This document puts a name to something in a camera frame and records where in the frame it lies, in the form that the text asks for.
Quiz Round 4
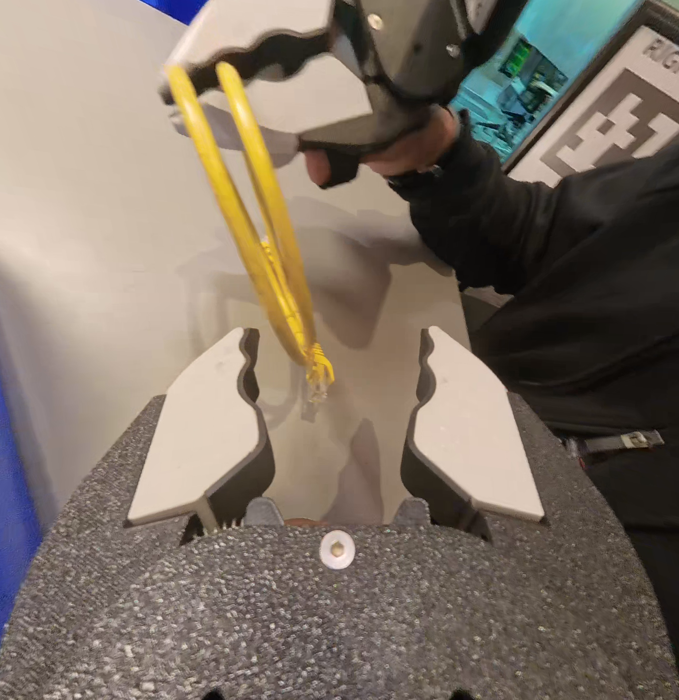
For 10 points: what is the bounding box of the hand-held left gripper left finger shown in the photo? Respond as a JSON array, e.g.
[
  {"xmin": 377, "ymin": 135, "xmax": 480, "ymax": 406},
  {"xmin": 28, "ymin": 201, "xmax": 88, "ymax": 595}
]
[{"xmin": 125, "ymin": 326, "xmax": 277, "ymax": 530}]

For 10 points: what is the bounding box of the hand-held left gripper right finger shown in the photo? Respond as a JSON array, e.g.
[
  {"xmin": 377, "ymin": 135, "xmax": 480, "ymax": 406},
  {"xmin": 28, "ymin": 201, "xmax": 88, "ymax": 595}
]
[{"xmin": 400, "ymin": 326, "xmax": 546, "ymax": 526}]

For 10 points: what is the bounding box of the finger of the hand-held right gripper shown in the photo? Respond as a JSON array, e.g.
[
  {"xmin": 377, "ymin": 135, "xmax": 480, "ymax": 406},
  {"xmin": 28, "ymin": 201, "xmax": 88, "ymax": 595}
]
[
  {"xmin": 170, "ymin": 54, "xmax": 376, "ymax": 168},
  {"xmin": 159, "ymin": 0, "xmax": 340, "ymax": 105}
]

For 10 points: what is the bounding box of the yellow network cable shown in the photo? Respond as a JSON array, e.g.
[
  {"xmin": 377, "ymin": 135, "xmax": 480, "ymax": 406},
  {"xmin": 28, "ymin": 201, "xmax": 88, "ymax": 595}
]
[{"xmin": 163, "ymin": 61, "xmax": 337, "ymax": 407}]

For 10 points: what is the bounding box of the blue plastic bin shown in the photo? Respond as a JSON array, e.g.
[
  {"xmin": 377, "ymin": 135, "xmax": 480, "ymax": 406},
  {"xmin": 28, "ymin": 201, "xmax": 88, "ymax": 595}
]
[
  {"xmin": 138, "ymin": 0, "xmax": 210, "ymax": 26},
  {"xmin": 0, "ymin": 323, "xmax": 45, "ymax": 676}
]

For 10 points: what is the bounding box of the person's right forearm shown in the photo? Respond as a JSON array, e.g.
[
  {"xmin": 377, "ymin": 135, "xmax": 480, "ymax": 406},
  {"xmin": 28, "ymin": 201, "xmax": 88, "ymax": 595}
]
[{"xmin": 388, "ymin": 109, "xmax": 564, "ymax": 296}]

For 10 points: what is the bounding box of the person's right hand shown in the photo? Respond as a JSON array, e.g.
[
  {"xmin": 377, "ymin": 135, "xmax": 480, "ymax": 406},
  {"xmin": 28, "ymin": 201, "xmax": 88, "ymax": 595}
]
[{"xmin": 306, "ymin": 104, "xmax": 462, "ymax": 190}]

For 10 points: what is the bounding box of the person's torso in black clothing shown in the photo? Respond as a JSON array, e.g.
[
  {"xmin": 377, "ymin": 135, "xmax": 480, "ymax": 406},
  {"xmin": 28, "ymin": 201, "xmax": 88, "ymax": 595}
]
[{"xmin": 462, "ymin": 139, "xmax": 679, "ymax": 700}]

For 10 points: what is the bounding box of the person's belt with buckle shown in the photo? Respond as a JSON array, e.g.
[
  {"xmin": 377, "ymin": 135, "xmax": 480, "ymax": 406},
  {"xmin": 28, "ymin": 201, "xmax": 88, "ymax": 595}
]
[{"xmin": 561, "ymin": 428, "xmax": 667, "ymax": 456}]

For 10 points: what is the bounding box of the printed marker sign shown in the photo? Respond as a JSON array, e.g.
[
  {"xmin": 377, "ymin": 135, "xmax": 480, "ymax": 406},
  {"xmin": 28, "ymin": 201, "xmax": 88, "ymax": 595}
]
[{"xmin": 505, "ymin": 22, "xmax": 679, "ymax": 191}]

